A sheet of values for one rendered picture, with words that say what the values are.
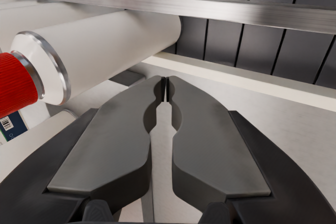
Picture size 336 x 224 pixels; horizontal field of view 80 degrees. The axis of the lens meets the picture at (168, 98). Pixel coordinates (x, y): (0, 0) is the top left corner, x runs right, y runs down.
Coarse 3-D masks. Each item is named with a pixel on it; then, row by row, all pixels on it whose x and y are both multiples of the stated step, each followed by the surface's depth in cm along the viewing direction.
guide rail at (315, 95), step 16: (160, 64) 24; (176, 64) 23; (192, 64) 22; (208, 64) 22; (224, 80) 21; (240, 80) 20; (256, 80) 19; (272, 80) 19; (288, 80) 19; (288, 96) 18; (304, 96) 17; (320, 96) 17
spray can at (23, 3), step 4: (28, 0) 24; (32, 0) 24; (36, 0) 24; (40, 0) 24; (44, 0) 24; (48, 0) 25; (52, 0) 25; (56, 0) 25; (0, 4) 21; (4, 4) 21; (8, 4) 21; (12, 4) 22; (16, 4) 22; (20, 4) 22; (24, 4) 22; (28, 4) 23; (32, 4) 23; (36, 4) 23; (0, 8) 21; (4, 8) 21
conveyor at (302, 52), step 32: (256, 0) 19; (288, 0) 18; (320, 0) 17; (192, 32) 24; (224, 32) 22; (256, 32) 20; (288, 32) 19; (224, 64) 23; (256, 64) 22; (288, 64) 20; (320, 64) 19
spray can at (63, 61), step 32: (32, 32) 12; (64, 32) 13; (96, 32) 15; (128, 32) 17; (160, 32) 20; (0, 64) 11; (32, 64) 12; (64, 64) 12; (96, 64) 14; (128, 64) 18; (0, 96) 11; (32, 96) 12; (64, 96) 13
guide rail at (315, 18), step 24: (72, 0) 20; (96, 0) 18; (120, 0) 17; (144, 0) 16; (168, 0) 15; (192, 0) 14; (216, 0) 13; (240, 0) 13; (264, 24) 12; (288, 24) 12; (312, 24) 11
